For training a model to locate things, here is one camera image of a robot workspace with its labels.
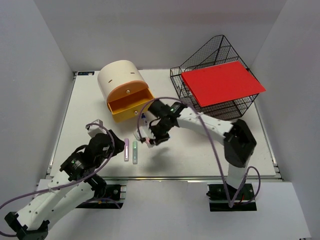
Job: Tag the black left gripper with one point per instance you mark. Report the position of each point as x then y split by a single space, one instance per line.
119 144

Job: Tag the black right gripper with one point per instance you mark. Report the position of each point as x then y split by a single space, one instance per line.
158 139

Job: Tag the orange highlighter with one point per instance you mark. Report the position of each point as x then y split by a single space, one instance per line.
149 142

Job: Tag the round cream drawer organizer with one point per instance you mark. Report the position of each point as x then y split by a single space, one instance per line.
124 89

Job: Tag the red folder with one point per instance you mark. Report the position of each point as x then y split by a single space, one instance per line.
221 83

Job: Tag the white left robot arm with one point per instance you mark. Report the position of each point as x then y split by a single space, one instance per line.
75 183

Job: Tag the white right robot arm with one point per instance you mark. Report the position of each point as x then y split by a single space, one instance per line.
236 138

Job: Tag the clear blue-capped spray bottle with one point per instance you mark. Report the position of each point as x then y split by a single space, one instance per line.
144 120

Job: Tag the purple highlighter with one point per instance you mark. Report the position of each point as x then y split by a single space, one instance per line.
126 149

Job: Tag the green highlighter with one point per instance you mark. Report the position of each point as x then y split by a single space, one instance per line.
135 152

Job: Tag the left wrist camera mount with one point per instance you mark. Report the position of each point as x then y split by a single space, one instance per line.
94 128

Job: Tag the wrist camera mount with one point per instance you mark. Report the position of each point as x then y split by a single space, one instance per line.
142 133
94 128

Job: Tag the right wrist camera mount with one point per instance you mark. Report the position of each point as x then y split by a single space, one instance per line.
142 133

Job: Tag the aluminium table edge rail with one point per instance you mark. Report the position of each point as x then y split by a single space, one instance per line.
276 178

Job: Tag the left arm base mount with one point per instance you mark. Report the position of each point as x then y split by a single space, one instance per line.
113 198

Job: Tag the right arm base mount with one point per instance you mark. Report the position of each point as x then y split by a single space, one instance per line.
218 201

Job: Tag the black wire mesh rack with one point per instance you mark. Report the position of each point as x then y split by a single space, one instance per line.
217 50

